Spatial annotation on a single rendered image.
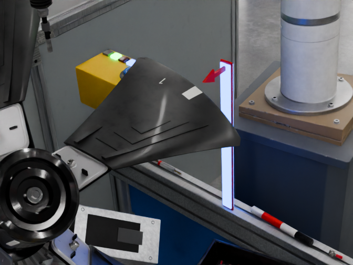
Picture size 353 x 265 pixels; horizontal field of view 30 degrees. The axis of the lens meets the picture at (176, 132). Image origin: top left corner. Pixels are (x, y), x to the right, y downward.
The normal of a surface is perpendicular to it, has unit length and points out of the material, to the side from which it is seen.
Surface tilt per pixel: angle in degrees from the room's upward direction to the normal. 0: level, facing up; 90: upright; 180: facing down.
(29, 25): 38
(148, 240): 50
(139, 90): 11
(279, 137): 0
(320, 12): 85
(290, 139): 0
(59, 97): 90
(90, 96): 90
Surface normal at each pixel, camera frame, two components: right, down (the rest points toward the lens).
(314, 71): 0.04, 0.51
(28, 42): 0.00, -0.28
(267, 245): -0.66, 0.46
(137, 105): 0.04, -0.73
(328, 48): 0.44, 0.44
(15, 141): -0.29, -0.14
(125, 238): 0.54, -0.25
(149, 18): 0.75, 0.35
